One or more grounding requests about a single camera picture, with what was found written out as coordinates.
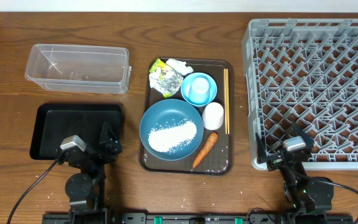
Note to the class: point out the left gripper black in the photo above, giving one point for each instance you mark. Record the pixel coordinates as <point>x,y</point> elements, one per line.
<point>112,152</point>

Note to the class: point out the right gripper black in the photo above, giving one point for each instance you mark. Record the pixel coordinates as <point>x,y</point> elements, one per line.
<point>275,163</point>

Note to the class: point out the pile of white rice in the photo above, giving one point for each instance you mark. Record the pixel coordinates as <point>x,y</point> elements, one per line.
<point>172,138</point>

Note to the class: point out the large blue plate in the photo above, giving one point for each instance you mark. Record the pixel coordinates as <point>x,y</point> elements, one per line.
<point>169,112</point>

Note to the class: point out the white pink cup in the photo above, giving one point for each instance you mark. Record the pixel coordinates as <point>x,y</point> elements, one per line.
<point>213,116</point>

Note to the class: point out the light blue cup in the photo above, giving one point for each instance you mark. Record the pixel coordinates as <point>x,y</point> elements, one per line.
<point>199,91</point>

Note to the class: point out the small light blue bowl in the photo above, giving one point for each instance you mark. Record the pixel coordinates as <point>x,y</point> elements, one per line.
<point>185,87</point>

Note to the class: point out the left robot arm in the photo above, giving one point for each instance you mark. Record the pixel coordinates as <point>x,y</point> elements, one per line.
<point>86,188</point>

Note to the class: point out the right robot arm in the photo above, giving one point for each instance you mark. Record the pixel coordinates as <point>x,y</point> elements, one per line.
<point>311,196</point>

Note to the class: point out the grey dishwasher rack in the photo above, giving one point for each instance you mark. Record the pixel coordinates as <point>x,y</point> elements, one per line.
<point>304,71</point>

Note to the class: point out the black plastic tray bin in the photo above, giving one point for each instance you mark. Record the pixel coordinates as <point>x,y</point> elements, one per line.
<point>57,121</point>

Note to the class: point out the orange carrot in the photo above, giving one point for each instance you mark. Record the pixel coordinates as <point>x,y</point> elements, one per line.
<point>210,142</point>

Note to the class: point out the dark brown serving tray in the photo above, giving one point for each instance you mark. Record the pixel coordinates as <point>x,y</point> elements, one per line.
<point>220,158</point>

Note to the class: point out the crumpled foil snack wrapper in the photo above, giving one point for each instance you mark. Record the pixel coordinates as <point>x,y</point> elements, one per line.
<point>164,78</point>

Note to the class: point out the clear plastic bin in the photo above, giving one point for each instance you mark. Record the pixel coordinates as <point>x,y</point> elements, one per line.
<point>79,68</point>

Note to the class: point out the wooden chopstick right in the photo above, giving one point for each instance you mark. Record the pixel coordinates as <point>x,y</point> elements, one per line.
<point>228,101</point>

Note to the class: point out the wooden chopstick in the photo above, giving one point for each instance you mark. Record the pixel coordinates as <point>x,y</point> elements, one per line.
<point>228,101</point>
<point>225,100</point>

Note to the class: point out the wooden chopstick left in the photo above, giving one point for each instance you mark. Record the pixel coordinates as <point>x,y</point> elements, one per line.
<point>225,100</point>

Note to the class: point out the crumpled white tissue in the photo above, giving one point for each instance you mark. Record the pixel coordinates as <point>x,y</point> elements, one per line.
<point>180,67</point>

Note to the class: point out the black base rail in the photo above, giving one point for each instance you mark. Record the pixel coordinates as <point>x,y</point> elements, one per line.
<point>141,218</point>

